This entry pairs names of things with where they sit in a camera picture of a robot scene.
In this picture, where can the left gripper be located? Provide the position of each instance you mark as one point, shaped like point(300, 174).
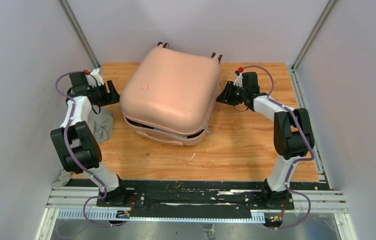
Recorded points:
point(112, 97)

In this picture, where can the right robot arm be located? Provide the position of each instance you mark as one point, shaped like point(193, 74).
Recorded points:
point(292, 133)

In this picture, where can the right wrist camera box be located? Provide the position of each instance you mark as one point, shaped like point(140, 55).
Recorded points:
point(239, 81)

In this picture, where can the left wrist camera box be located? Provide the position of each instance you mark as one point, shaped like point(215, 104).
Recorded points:
point(95, 77)

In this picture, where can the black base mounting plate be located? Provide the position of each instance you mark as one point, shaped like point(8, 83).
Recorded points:
point(198, 199)

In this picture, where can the grey cloth garment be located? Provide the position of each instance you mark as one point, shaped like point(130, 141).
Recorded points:
point(101, 126)

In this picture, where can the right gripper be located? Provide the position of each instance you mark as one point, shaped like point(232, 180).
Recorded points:
point(225, 97)

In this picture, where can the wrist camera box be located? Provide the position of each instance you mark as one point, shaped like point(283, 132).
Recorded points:
point(239, 81)
point(95, 77)

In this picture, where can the pink suitcase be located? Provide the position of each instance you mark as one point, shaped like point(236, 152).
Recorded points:
point(171, 96)

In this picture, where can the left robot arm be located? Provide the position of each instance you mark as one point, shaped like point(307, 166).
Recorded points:
point(74, 142)

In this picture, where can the aluminium frame rails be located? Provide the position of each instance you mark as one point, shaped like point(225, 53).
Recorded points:
point(75, 203)

